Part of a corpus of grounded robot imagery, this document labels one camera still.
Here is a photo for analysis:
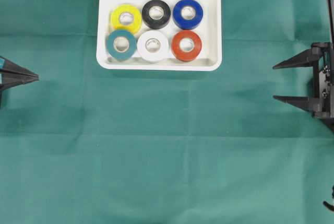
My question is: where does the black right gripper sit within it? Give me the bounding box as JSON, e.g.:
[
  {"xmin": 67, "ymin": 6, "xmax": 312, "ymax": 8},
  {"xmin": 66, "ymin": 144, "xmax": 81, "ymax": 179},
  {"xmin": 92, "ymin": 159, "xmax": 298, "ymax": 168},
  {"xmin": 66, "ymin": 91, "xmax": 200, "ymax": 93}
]
[{"xmin": 272, "ymin": 43, "xmax": 333, "ymax": 119}]

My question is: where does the white tape roll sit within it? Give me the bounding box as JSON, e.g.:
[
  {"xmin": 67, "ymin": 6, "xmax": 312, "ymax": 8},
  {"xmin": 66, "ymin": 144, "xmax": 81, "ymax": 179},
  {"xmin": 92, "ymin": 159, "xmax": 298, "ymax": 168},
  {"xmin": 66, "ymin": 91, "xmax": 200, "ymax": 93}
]
[{"xmin": 137, "ymin": 30, "xmax": 169, "ymax": 63}]

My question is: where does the yellow tape roll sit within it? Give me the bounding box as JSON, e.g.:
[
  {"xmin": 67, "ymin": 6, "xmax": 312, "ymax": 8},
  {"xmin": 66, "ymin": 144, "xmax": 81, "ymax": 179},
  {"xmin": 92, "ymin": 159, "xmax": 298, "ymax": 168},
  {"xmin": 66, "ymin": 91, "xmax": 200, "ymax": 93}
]
[{"xmin": 110, "ymin": 4, "xmax": 142, "ymax": 34}]

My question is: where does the blue tape roll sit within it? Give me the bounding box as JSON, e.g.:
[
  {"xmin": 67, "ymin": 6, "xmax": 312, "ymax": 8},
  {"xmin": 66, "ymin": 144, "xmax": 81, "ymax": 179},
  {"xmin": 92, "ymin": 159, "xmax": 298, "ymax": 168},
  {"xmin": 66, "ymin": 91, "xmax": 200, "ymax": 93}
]
[{"xmin": 173, "ymin": 0, "xmax": 204, "ymax": 30}]

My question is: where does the white rectangular plastic case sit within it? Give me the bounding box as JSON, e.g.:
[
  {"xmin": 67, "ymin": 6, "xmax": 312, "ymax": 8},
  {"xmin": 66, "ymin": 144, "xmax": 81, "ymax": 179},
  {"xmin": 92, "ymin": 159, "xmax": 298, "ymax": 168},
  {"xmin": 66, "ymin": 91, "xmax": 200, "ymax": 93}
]
[{"xmin": 96, "ymin": 0, "xmax": 222, "ymax": 71}]

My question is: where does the black tape roll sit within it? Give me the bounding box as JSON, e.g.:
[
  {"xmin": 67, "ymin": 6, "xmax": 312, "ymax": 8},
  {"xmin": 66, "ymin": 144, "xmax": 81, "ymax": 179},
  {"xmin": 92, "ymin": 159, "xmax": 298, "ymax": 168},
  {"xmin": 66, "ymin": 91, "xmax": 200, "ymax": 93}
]
[{"xmin": 142, "ymin": 0, "xmax": 171, "ymax": 30}]

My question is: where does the black clip at table edge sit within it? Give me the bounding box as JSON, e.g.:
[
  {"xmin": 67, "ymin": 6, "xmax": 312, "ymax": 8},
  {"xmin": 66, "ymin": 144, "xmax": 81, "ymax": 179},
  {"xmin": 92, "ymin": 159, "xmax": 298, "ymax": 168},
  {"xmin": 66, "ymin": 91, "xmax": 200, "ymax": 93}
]
[{"xmin": 323, "ymin": 186, "xmax": 334, "ymax": 212}]

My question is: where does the teal tape roll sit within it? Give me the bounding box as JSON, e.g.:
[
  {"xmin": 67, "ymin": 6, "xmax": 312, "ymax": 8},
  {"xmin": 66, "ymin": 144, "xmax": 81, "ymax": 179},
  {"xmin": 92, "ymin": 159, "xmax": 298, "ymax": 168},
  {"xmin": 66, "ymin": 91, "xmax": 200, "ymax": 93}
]
[{"xmin": 106, "ymin": 29, "xmax": 137, "ymax": 61}]

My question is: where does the red tape roll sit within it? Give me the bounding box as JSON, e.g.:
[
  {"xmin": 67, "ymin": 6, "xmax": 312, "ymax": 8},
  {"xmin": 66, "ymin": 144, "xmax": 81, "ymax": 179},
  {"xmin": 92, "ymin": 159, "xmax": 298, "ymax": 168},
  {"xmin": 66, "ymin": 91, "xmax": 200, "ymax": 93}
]
[{"xmin": 171, "ymin": 30, "xmax": 202, "ymax": 62}]

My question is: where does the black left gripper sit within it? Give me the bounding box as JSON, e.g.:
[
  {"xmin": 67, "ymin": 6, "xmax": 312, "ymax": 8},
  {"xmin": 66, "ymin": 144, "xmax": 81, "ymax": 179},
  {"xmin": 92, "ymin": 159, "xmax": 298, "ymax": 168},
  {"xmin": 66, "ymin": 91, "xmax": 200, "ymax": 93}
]
[{"xmin": 0, "ymin": 56, "xmax": 39, "ymax": 109}]

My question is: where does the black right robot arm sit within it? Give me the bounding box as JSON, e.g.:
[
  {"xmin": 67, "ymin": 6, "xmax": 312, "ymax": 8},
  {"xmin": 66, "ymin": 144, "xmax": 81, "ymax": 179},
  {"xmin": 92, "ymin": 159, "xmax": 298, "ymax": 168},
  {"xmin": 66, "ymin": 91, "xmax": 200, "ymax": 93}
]
[{"xmin": 273, "ymin": 0, "xmax": 333, "ymax": 131}]

